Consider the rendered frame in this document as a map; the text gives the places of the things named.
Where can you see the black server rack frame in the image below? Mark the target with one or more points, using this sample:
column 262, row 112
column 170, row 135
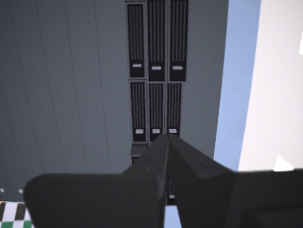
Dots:
column 64, row 87

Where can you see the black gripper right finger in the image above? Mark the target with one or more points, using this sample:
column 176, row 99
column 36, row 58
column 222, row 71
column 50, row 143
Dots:
column 206, row 197

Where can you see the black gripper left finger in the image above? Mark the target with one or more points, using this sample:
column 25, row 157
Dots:
column 103, row 200

